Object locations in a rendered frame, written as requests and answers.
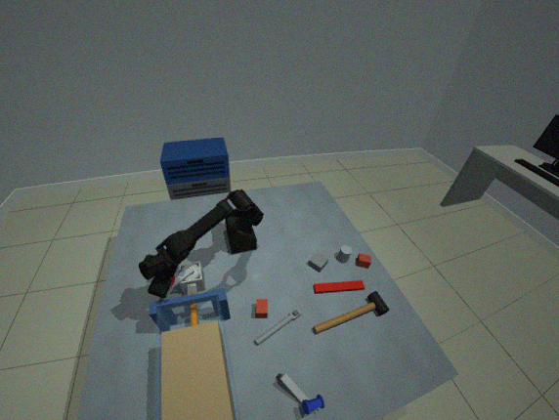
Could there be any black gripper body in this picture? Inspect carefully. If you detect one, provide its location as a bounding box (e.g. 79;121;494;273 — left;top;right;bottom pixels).
148;266;178;298

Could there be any mallet with wooden handle and black head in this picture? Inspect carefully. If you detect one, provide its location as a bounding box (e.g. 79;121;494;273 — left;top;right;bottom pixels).
313;291;390;334

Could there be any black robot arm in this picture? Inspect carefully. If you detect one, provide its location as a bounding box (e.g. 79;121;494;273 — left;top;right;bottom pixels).
139;189;264;279

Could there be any grey cylinder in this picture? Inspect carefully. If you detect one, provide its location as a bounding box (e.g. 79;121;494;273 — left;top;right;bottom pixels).
337;245;352;263

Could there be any red flat bar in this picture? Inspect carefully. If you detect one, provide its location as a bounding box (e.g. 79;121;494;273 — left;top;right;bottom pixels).
314;280;365;294

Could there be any small red block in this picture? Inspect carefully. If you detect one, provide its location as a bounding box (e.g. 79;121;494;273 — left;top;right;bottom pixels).
357;253;371;269
256;299;268;318

